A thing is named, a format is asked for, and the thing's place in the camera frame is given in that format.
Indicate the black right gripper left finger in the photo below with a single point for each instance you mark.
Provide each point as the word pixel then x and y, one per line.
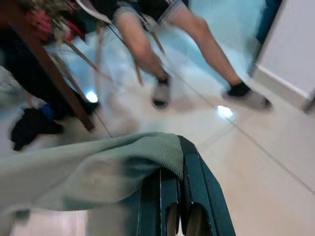
pixel 152 216

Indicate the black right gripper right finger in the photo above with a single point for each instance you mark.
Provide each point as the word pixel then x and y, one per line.
pixel 206 191

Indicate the grey printed T-shirt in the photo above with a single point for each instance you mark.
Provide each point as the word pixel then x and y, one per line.
pixel 86 167

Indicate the blue cloth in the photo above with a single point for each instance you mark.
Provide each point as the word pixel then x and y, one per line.
pixel 49 113

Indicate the black garment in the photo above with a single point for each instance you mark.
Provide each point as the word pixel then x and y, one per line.
pixel 32 127

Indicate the dark wooden table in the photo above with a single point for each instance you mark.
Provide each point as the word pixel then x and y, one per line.
pixel 62 83

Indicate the person in black shorts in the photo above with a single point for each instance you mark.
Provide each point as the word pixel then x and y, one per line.
pixel 140 37

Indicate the blue bin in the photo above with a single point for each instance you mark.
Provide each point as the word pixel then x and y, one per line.
pixel 267 19

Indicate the white plastic chair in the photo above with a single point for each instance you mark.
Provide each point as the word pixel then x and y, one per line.
pixel 96 13

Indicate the patterned clothes pile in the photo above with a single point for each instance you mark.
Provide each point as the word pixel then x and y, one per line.
pixel 41 22

